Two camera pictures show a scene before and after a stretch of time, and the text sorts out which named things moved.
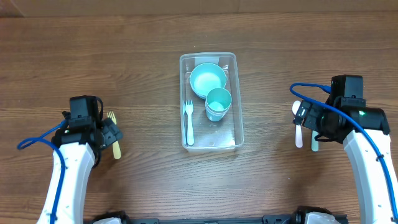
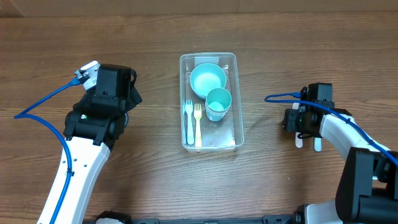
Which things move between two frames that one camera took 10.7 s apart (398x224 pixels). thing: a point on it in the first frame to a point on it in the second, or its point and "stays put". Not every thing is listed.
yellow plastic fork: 115,145 to 198,115
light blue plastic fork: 189,105 stays put
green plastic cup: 217,102 stays put
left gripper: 112,132 to 133,97
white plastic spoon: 298,130 stays put
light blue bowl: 205,77 stays put
